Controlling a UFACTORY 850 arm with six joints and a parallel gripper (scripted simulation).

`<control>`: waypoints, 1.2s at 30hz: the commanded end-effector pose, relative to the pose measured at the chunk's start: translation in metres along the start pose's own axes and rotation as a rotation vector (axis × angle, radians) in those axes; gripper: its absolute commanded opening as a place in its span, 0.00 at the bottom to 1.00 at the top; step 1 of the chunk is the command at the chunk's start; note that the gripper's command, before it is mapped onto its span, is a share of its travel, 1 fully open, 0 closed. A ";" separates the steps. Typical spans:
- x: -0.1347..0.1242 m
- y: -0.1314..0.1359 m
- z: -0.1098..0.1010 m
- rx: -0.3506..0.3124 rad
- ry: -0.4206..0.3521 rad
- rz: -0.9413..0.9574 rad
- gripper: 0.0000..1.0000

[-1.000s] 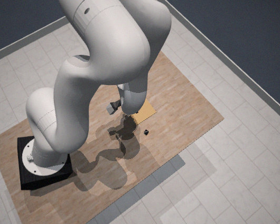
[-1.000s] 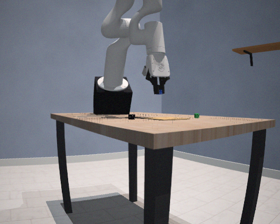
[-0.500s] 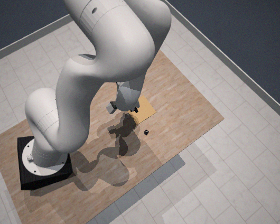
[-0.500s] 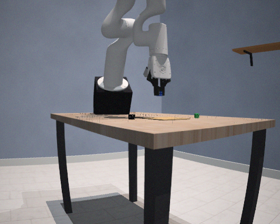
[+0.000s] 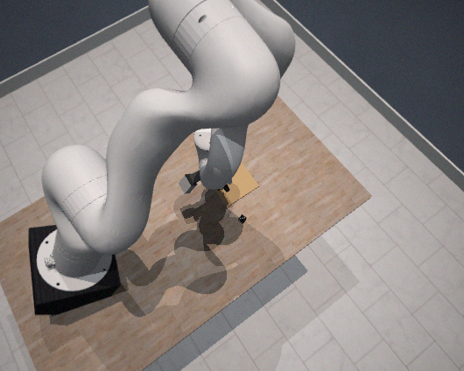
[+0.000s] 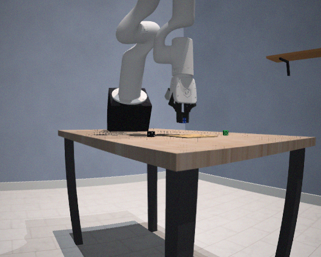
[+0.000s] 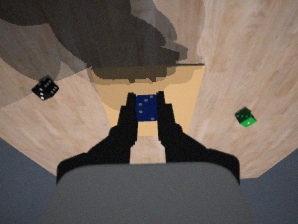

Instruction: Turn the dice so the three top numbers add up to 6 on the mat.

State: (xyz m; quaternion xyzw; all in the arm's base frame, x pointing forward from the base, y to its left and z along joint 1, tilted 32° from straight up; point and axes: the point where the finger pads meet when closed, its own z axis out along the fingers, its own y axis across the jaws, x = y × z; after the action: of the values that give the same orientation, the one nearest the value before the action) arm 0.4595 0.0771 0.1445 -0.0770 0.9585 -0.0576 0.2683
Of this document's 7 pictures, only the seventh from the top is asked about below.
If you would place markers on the blue die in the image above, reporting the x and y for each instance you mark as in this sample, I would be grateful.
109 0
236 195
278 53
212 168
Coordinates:
146 108

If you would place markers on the dark green die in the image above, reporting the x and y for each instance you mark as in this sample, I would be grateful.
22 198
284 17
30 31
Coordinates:
245 118

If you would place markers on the black die with white pips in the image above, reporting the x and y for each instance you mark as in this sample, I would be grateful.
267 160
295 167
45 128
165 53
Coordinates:
45 89

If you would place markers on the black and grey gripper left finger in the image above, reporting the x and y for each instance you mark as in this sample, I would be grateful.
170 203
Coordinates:
115 148

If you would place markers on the tan flat mat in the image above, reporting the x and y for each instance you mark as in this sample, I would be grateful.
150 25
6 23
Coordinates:
180 84

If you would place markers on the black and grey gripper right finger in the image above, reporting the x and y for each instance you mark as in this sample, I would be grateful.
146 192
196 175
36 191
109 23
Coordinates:
180 147

